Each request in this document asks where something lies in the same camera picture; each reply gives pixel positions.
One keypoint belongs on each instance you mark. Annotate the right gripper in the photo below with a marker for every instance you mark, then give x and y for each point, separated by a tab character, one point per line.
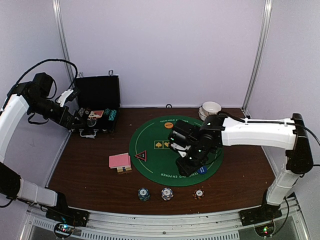
188	169

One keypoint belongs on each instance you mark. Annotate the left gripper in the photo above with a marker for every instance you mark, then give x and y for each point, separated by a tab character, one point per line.
67	122

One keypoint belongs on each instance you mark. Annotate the orange round blind button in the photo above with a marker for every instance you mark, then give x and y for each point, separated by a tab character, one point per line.
168	125

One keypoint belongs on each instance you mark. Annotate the blue tan chip stack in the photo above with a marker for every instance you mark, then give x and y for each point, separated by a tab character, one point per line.
167	194

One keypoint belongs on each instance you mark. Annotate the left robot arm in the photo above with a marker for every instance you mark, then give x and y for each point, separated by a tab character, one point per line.
31	98

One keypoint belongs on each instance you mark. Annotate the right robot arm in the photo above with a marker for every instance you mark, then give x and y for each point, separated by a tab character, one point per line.
289	134

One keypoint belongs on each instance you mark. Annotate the blue tan chips in case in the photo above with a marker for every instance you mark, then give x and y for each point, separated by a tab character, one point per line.
81	112

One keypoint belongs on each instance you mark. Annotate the clear acrylic dealer button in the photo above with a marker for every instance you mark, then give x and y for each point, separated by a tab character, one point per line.
91	122

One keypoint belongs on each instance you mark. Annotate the card deck in case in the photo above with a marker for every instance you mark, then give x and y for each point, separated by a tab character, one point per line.
96	114

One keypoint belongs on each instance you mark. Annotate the blue round blind button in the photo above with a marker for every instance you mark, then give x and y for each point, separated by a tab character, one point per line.
203	170

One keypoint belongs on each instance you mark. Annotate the white ceramic lower bowl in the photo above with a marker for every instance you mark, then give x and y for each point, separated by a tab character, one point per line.
201	114

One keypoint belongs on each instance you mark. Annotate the white ceramic bowl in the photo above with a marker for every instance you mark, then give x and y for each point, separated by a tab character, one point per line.
210	108
201	114

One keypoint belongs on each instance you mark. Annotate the black poker chip case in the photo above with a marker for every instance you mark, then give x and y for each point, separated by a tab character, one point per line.
98	93

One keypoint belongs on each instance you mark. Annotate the green blue chips in case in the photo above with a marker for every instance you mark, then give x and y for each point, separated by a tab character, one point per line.
107	111

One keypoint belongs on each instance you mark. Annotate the white ceramic upper bowl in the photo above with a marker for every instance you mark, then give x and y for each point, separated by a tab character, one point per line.
210	108

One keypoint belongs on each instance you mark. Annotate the teal chip row in case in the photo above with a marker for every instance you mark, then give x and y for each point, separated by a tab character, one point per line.
112	114

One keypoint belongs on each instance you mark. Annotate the green round poker mat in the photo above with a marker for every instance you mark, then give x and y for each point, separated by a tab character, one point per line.
160	166

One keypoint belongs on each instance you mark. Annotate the black red triangle token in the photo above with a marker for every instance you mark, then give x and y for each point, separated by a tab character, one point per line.
142	156

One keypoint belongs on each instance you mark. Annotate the red playing card deck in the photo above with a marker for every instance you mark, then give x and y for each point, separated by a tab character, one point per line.
119	161

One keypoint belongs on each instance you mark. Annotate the gold card deck box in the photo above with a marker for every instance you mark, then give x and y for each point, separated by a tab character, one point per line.
123	169

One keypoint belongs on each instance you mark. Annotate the green blue chip stack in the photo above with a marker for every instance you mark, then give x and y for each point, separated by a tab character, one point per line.
143	194

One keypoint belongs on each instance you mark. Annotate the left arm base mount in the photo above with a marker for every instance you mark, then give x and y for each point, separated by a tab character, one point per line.
73	217

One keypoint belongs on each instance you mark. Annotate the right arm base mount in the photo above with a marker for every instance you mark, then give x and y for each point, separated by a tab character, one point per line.
257	215

